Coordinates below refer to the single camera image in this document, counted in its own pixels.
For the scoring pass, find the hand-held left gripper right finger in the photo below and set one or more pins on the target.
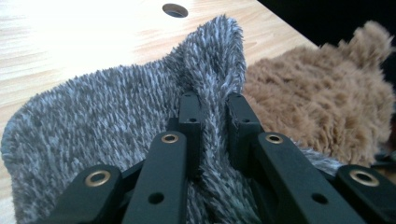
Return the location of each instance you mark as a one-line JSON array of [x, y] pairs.
[[241, 124]]

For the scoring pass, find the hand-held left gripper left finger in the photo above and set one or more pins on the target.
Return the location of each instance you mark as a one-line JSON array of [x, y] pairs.
[[190, 109]]

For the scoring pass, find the brown teddy bear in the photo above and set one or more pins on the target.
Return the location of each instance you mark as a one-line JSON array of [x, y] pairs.
[[311, 99]]

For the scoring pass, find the grey fuzzy cloth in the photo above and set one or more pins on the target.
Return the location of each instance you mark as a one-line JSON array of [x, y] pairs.
[[93, 118]]

